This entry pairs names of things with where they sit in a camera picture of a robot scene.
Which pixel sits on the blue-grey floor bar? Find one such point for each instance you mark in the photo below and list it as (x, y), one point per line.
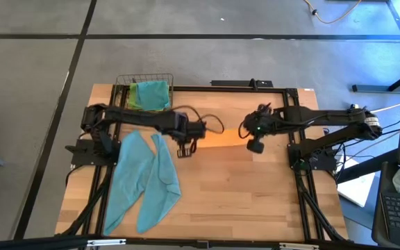
(377, 89)

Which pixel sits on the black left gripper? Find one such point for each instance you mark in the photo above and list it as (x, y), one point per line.
(193, 130)

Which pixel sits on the light blue microfiber towel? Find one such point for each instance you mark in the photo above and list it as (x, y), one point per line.
(163, 187)
(127, 180)

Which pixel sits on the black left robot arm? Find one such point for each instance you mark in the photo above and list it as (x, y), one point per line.
(134, 118)

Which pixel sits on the silver bracket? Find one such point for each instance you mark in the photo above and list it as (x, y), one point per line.
(106, 242)
(299, 246)

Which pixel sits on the teal microfiber towel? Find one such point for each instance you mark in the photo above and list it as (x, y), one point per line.
(155, 95)

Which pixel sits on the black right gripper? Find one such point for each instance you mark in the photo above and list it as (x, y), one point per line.
(262, 123)

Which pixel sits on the black bar with sensor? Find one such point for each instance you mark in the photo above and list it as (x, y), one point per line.
(234, 83)

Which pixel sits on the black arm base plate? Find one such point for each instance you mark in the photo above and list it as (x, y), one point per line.
(325, 161)
(82, 158)

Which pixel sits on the orange microfiber towel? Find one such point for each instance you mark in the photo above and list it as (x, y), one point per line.
(221, 139)

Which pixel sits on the white power plug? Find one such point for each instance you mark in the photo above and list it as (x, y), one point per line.
(354, 106)

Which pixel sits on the black desk edge bar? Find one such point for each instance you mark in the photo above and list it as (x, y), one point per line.
(366, 166)

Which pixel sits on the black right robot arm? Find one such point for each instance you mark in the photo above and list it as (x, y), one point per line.
(325, 116)

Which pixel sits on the white board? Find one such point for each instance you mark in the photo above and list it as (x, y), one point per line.
(358, 191)

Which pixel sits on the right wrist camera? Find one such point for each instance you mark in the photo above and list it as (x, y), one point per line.
(255, 146)

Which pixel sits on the green microfiber towel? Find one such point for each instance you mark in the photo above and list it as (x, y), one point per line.
(132, 97)

